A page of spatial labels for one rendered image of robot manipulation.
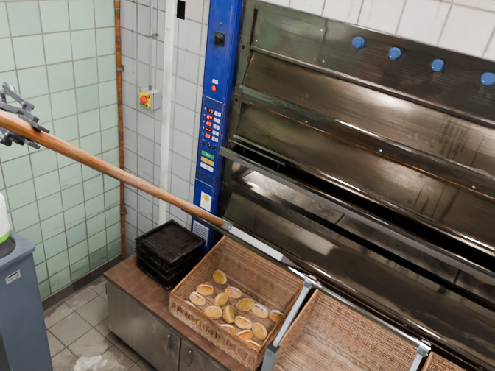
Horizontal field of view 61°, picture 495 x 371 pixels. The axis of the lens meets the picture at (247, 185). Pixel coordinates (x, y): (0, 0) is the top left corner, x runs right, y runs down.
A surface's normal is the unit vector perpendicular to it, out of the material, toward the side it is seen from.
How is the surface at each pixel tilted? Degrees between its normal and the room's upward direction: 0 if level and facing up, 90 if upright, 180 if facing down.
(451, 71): 90
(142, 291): 0
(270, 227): 70
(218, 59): 90
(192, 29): 90
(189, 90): 90
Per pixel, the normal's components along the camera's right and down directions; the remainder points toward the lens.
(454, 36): -0.58, 0.36
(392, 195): -0.50, 0.05
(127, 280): 0.14, -0.84
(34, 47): 0.80, 0.40
